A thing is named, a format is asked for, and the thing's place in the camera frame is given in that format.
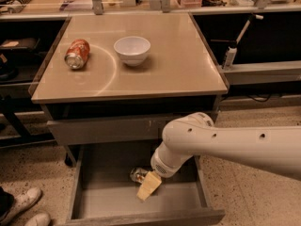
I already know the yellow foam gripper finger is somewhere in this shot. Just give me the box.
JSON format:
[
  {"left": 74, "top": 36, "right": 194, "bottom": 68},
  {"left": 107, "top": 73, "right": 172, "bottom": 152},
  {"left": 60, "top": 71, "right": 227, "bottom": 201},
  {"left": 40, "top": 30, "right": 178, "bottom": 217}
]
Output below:
[{"left": 136, "top": 171, "right": 162, "bottom": 202}]

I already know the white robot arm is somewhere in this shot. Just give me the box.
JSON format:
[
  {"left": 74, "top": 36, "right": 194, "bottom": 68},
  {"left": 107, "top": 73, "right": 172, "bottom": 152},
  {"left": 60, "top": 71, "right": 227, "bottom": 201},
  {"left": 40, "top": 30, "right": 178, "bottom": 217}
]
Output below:
[{"left": 137, "top": 112, "right": 301, "bottom": 201}]

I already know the open middle drawer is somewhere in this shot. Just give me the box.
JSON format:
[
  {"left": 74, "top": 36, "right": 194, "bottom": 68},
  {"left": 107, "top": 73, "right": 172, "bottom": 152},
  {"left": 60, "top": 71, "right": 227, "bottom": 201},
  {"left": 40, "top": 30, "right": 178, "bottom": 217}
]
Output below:
[{"left": 66, "top": 141, "right": 225, "bottom": 226}]

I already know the grey top drawer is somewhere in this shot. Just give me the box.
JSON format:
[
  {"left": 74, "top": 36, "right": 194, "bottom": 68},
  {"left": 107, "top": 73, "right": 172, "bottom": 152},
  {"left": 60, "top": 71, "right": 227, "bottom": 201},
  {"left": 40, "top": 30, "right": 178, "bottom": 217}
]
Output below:
[{"left": 47, "top": 115, "right": 179, "bottom": 146}]

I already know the grey drawer cabinet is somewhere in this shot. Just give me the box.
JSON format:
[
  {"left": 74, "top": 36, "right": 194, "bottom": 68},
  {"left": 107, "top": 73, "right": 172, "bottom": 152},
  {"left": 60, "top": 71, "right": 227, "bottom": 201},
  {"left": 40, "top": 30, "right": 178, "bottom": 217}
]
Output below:
[{"left": 30, "top": 13, "right": 229, "bottom": 162}]

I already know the orange soda can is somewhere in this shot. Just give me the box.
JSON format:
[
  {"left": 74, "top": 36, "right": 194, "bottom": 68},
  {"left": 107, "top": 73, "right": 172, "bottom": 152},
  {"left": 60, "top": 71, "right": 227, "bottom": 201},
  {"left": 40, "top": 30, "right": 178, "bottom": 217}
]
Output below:
[{"left": 64, "top": 39, "right": 90, "bottom": 70}]

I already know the white shoe lower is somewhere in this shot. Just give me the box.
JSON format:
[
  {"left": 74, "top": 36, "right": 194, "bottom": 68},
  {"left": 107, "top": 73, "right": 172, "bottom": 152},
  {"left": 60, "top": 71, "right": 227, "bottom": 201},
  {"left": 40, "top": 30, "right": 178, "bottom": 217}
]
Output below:
[{"left": 24, "top": 212, "right": 51, "bottom": 226}]

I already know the white ceramic bowl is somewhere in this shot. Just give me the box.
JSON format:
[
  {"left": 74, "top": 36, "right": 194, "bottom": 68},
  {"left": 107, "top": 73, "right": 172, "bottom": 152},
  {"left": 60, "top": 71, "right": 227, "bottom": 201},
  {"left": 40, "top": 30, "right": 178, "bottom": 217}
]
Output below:
[{"left": 114, "top": 36, "right": 151, "bottom": 67}]

